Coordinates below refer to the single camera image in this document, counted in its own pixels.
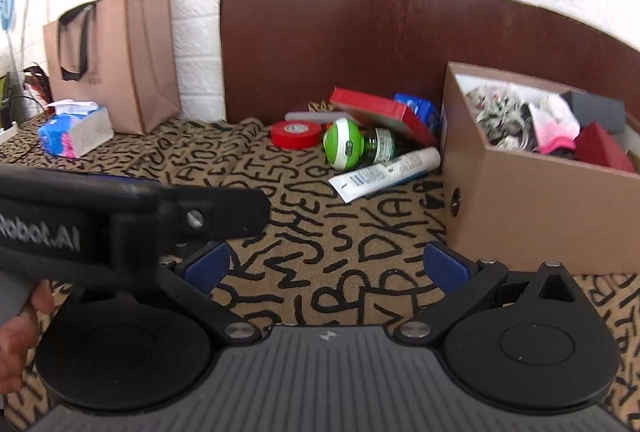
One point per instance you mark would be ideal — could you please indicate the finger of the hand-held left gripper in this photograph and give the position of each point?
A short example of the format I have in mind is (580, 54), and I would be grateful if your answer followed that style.
(225, 212)

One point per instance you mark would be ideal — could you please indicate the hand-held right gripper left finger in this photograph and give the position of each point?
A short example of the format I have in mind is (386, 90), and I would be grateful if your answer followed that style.
(207, 262)

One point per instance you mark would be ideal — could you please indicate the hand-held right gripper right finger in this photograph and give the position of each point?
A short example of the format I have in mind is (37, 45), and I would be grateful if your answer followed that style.
(445, 264)

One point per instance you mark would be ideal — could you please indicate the brown cardboard storage box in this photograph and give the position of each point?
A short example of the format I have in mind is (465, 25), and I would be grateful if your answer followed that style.
(525, 212)

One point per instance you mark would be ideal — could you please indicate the small red gift box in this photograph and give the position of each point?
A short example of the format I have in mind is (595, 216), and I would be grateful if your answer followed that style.
(600, 146)

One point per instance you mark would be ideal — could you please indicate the desktop with letter-patterned cloth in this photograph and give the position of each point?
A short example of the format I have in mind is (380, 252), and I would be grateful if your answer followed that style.
(325, 232)

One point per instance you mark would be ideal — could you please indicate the person's left hand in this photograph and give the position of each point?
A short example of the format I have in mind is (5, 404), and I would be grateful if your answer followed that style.
(17, 352)

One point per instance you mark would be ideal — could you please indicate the blue tissue pack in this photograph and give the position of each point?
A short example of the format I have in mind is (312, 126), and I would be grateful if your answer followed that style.
(75, 131)

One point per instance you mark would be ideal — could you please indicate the red tape roll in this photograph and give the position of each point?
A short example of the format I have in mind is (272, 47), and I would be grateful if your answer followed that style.
(287, 139)

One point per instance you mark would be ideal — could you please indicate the white toothpaste tube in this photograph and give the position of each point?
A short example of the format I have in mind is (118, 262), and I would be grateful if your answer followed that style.
(385, 171)

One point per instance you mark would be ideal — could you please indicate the white flat box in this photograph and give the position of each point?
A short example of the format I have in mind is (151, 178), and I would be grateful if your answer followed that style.
(310, 115)

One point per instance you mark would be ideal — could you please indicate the green bottle with green-white cap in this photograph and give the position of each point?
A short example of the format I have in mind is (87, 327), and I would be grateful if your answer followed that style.
(342, 144)

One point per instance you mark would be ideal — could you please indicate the gold crown ornament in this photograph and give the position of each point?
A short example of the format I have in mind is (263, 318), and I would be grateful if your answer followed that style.
(320, 105)

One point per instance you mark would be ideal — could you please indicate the red feather ornament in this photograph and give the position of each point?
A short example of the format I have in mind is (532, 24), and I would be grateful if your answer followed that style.
(37, 84)

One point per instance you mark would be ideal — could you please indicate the blue plastic pack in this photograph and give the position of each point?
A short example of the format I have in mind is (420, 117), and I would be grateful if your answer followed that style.
(420, 106)

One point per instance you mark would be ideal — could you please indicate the brown paper gift bag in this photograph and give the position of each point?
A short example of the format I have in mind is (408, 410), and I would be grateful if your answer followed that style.
(130, 61)

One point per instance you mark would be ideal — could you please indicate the white glove with pink cuff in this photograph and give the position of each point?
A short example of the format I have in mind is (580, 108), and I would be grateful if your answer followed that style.
(555, 131)

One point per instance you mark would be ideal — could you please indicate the flat red box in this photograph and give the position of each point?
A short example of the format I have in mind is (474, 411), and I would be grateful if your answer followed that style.
(370, 104)

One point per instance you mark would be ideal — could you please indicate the brown wooden headboard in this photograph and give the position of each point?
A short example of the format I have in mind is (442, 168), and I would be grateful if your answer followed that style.
(350, 36)

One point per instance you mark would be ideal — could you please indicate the black rectangular box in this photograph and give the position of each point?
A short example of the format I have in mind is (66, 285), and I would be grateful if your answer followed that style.
(600, 109)

